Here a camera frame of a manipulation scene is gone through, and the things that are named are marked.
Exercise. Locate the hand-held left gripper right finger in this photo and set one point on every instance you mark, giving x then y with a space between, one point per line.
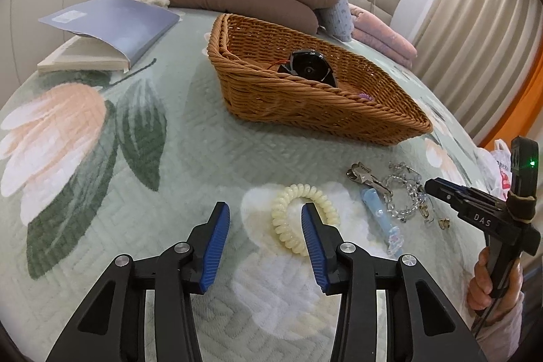
314 247

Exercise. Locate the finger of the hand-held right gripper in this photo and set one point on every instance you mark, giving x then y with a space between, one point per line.
445 192

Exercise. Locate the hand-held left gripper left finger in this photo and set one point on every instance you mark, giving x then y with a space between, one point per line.
216 243

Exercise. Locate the small gold earring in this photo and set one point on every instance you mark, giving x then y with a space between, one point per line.
444 223

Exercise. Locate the blue hair clip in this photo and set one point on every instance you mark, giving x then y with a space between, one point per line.
377 213

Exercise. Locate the brown wicker basket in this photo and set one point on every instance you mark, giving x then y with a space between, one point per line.
297 111

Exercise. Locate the person's right forearm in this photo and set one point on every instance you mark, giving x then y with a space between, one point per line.
500 332

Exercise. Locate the person's right hand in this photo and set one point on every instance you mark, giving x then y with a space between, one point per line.
479 285

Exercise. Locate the white plastic bag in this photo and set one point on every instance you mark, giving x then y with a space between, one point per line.
492 171

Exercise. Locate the orange curtain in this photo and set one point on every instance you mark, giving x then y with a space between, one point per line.
521 107

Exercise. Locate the beige curtain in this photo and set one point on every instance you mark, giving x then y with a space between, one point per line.
475 31

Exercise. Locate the folded pink blanket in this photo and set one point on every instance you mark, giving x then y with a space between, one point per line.
382 35

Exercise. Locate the black round fan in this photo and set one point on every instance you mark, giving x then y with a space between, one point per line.
307 67

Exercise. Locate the blue grey book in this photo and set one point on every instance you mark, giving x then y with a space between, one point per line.
114 22

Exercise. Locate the white fluffy cloth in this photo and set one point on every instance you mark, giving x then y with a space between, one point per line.
152 1

